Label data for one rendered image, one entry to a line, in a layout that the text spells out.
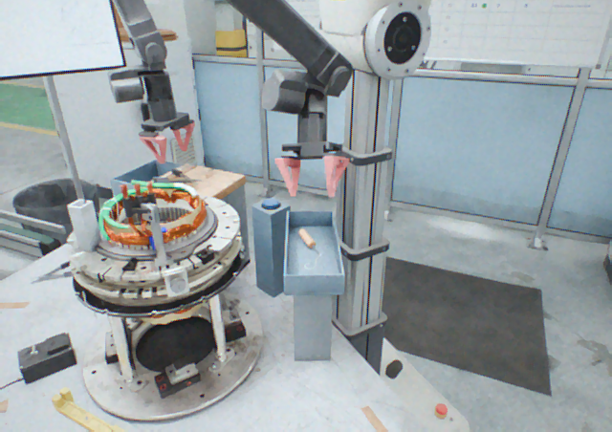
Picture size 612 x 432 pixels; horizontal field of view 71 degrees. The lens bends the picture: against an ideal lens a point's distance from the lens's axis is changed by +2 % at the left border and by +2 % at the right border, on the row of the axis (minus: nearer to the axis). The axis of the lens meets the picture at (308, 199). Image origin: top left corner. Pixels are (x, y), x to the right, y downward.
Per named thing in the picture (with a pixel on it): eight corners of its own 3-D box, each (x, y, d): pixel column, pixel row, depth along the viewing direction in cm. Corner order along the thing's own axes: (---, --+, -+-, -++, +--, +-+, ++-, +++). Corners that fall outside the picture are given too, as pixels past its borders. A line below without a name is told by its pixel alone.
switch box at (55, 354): (23, 366, 94) (15, 346, 91) (73, 347, 99) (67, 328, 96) (25, 385, 89) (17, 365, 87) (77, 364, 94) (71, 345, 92)
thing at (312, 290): (339, 388, 88) (344, 274, 76) (287, 390, 88) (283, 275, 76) (331, 308, 111) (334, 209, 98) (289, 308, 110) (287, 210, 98)
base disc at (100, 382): (38, 384, 88) (37, 381, 88) (162, 276, 121) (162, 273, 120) (203, 449, 76) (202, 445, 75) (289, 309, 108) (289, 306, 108)
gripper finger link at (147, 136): (144, 164, 103) (135, 127, 99) (164, 154, 109) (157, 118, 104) (166, 168, 100) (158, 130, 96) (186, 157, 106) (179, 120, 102)
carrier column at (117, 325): (121, 383, 87) (100, 301, 78) (131, 374, 89) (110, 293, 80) (132, 387, 86) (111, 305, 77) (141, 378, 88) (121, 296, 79)
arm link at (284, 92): (355, 72, 75) (330, 49, 80) (303, 58, 68) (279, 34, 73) (325, 129, 81) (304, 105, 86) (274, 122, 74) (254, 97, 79)
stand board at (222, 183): (139, 196, 110) (137, 187, 109) (187, 171, 125) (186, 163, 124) (203, 211, 102) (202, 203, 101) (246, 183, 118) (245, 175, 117)
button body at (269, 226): (273, 298, 114) (270, 214, 103) (256, 287, 118) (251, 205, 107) (292, 286, 119) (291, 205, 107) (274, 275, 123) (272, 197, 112)
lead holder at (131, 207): (123, 217, 69) (120, 198, 67) (142, 206, 72) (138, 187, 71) (143, 221, 67) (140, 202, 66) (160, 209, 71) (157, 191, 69)
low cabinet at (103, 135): (212, 187, 365) (195, 37, 312) (169, 216, 319) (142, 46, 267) (120, 170, 400) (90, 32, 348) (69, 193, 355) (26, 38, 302)
